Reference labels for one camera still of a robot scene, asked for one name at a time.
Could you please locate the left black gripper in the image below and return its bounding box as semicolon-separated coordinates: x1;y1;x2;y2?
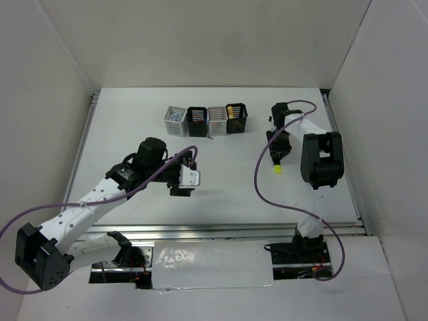
147;150;193;197

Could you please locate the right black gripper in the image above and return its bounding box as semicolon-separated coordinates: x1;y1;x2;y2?
267;129;293;159

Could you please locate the black yellow highlighter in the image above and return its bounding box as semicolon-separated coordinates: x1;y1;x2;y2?
274;165;282;175

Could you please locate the blue patterned tape roll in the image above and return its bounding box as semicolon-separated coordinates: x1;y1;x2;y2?
169;112;183;122

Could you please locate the orange pastel highlighter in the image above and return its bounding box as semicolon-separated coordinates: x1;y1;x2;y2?
226;106;234;119

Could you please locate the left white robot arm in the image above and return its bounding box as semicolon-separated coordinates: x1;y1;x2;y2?
15;137;200;291

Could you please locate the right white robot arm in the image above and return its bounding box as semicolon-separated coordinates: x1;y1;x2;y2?
266;102;344;262

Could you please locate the black slotted container right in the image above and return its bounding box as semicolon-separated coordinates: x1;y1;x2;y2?
225;103;248;134

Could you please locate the black slotted container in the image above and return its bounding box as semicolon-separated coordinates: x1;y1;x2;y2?
187;106;208;137
225;103;248;134

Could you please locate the silver slotted container left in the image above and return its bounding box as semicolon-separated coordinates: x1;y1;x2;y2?
164;106;187;137

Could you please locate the silver slotted container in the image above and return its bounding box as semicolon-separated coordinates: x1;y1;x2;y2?
207;106;227;137
164;106;187;137

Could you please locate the black slotted container left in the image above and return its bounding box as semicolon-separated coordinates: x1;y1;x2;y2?
187;106;208;137

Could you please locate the silver slotted container right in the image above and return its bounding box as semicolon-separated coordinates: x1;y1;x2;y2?
207;106;227;137

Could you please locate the silver foil sheet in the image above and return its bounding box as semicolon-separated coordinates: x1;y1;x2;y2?
152;241;274;290

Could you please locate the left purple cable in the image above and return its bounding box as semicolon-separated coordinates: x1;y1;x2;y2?
0;145;201;295

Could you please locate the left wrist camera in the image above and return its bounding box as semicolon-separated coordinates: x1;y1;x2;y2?
179;165;201;187

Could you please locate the aluminium rail frame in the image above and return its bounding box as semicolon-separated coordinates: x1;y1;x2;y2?
72;88;374;285

